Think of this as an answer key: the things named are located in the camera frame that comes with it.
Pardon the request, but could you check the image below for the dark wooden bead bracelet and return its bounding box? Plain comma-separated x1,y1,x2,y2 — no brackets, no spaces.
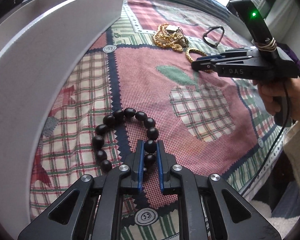
91,107,159,174

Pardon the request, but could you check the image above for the white cardboard box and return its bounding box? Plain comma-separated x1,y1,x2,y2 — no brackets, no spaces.
0,0,123,239

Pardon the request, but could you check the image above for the black cable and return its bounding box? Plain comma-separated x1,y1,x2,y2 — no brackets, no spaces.
241,82,292,196

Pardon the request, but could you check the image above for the white curtain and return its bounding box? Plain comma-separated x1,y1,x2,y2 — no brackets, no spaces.
265,0,299,40

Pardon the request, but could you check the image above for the white fleece sleeve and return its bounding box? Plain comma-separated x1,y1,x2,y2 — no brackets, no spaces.
250,122,300,237

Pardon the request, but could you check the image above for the person's right hand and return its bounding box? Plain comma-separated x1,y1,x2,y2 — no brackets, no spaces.
252,76,300,126

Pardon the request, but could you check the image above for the patchwork plaid cloth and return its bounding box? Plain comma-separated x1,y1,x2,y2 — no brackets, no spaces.
29,0,287,240

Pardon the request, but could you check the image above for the black leather wristwatch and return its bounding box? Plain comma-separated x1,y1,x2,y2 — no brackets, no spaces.
203,25,225,48

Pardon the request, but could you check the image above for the gold bangle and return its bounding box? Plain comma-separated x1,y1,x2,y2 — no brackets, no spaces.
185,48,209,64

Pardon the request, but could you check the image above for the gold chain necklace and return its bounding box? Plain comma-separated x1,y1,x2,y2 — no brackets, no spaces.
152,23,190,53

